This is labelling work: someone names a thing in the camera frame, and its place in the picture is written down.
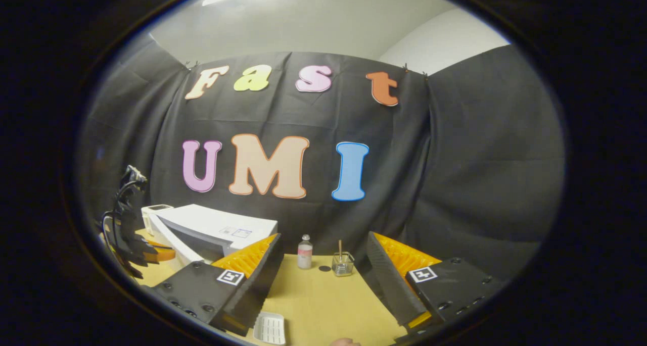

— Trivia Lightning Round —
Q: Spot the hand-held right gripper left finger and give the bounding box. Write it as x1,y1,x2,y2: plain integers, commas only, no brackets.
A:
144,233,285,336

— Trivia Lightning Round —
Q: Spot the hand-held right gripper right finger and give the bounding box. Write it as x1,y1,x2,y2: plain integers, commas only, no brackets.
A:
366,231,506,335

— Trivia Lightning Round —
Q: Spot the white microwave oven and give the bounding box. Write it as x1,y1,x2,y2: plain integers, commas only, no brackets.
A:
149,204,279,266

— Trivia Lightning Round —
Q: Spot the white toaster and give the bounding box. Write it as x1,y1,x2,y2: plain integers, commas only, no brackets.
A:
141,204,175,235

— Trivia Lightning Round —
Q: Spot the small glass jar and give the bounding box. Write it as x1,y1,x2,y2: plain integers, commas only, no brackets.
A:
332,252,355,277

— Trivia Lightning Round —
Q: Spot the white rectangular tray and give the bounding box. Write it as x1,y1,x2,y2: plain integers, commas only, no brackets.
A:
253,312,287,345

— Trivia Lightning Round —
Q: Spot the small pink label bottle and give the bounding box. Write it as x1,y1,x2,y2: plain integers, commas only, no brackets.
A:
297,234,313,270

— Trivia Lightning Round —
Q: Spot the black backdrop cloth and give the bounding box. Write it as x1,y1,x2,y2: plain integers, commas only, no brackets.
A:
78,33,566,281

